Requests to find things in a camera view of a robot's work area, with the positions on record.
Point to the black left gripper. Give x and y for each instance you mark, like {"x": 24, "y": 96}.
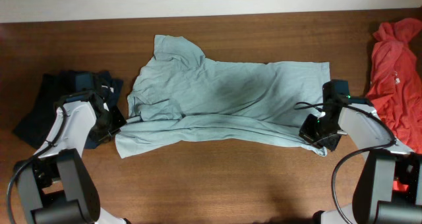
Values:
{"x": 120, "y": 121}

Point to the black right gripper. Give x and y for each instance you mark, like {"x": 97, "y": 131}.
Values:
{"x": 306, "y": 132}

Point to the light blue t-shirt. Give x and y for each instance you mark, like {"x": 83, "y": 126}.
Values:
{"x": 181, "y": 95}

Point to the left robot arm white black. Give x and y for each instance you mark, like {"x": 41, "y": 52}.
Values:
{"x": 74, "y": 110}

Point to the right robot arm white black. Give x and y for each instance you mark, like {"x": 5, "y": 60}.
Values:
{"x": 389, "y": 187}

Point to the dark navy folded garment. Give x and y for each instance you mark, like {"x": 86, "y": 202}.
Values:
{"x": 35, "y": 126}

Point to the red t-shirt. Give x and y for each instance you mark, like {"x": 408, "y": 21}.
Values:
{"x": 395, "y": 86}

